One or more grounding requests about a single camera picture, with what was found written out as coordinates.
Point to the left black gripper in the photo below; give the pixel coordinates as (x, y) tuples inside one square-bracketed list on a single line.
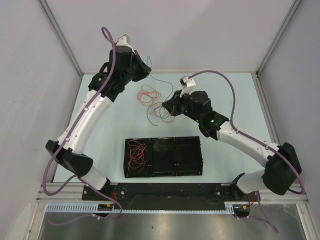
[(144, 69)]

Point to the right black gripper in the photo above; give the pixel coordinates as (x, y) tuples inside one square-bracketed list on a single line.
[(172, 105)]

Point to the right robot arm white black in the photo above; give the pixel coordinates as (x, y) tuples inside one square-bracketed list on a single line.
[(280, 162)]

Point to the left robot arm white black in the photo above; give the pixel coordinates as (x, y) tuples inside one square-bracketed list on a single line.
[(124, 66)]

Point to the black three-compartment tray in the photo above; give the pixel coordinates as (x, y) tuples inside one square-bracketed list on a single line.
[(162, 157)]

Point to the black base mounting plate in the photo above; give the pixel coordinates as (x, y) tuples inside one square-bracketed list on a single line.
[(176, 196)]

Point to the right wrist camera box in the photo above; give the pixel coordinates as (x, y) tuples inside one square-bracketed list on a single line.
[(188, 86)]

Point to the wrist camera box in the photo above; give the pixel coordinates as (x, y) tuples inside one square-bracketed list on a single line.
[(188, 86), (124, 40)]

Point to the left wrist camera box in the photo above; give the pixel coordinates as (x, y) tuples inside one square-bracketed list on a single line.
[(124, 40)]

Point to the aluminium side rail right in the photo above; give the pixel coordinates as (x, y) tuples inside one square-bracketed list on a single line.
[(266, 110)]

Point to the aluminium corner post left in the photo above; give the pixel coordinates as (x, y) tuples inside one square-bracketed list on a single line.
[(55, 26)]

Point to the aluminium corner post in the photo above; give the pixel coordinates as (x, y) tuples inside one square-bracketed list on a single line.
[(279, 35), (55, 26)]

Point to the aluminium frame rail front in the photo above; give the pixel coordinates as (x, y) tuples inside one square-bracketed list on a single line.
[(72, 193)]

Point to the grey slotted cable duct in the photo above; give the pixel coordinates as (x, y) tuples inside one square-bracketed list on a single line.
[(99, 208)]

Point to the aluminium corner post right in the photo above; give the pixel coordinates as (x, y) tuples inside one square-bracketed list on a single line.
[(279, 35)]

